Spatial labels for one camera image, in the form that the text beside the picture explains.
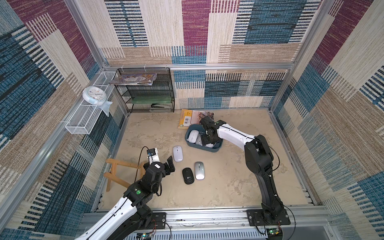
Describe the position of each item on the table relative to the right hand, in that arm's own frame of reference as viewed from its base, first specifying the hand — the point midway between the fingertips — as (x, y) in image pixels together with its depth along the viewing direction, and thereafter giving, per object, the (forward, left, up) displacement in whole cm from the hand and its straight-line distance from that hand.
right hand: (208, 140), depth 99 cm
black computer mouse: (-23, +13, -1) cm, 27 cm away
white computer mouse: (-9, +20, -2) cm, 22 cm away
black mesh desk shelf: (+31, +35, +11) cm, 48 cm away
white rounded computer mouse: (+4, +10, 0) cm, 11 cm away
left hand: (-19, +25, +12) cm, 33 cm away
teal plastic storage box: (-5, -5, -2) cm, 8 cm away
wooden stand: (-30, +46, +18) cm, 58 cm away
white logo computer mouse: (-4, -1, -1) cm, 4 cm away
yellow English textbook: (+22, +14, -2) cm, 26 cm away
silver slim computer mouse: (-20, +7, -3) cm, 21 cm away
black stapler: (+25, +36, +8) cm, 45 cm away
